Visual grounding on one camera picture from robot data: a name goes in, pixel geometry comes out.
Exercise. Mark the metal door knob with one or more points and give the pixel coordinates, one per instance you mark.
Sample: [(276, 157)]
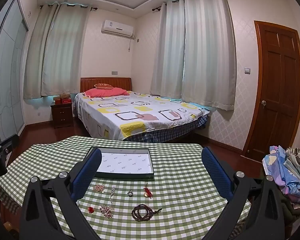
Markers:
[(264, 103)]

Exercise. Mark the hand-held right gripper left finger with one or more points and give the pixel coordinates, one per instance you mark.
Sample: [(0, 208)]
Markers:
[(87, 171)]

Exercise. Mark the blue plaid bed skirt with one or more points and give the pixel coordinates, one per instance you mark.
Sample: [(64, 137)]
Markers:
[(165, 132)]

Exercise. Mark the dark green tray box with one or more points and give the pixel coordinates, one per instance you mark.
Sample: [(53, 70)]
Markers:
[(125, 163)]

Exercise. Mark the small red gold charm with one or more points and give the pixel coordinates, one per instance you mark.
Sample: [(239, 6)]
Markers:
[(90, 209)]

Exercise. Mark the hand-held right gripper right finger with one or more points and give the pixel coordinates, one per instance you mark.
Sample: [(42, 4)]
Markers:
[(216, 173)]

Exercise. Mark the wooden bed headboard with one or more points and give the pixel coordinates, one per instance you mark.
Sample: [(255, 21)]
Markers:
[(105, 81)]

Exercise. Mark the dark wooden nightstand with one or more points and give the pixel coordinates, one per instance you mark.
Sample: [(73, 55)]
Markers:
[(62, 116)]

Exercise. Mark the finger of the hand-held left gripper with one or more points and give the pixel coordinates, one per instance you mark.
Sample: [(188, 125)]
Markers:
[(6, 142)]

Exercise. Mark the glass wardrobe sliding door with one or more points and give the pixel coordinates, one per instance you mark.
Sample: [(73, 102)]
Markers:
[(7, 80)]

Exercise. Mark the white light switch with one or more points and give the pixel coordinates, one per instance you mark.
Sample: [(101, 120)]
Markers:
[(247, 70)]

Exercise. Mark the pile of colourful clothes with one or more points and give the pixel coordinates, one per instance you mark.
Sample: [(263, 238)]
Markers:
[(285, 170)]

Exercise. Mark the white air conditioner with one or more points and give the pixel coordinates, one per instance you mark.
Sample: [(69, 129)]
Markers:
[(117, 27)]

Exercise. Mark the silver hair clip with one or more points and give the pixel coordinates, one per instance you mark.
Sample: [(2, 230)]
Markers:
[(112, 192)]

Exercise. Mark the brown cushion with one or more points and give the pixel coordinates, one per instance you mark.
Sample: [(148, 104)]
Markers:
[(103, 86)]

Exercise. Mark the red knot charm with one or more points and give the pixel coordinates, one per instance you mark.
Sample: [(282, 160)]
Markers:
[(147, 192)]

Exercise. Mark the wide white curtain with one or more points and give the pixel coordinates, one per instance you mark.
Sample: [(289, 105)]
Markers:
[(65, 55), (207, 55)]

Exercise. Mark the pink pillow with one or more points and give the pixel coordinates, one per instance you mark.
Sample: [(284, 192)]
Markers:
[(102, 93)]

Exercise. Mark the green checked tablecloth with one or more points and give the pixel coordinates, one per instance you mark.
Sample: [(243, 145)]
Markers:
[(177, 167)]

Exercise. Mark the brown wooden door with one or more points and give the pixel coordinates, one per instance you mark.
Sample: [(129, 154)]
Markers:
[(277, 80)]

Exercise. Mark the narrow white curtain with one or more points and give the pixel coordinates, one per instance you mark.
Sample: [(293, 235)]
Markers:
[(165, 55), (33, 55)]

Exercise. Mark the red box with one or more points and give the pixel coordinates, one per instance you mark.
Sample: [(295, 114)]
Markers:
[(65, 101)]

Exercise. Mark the gold rhinestone brooch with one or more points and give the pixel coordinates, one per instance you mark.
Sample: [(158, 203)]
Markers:
[(99, 188)]

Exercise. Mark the curtain rod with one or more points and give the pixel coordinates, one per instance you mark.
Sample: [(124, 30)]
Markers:
[(93, 9), (156, 9)]

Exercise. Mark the patterned white bed sheet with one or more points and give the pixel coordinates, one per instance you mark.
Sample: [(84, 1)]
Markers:
[(140, 115)]

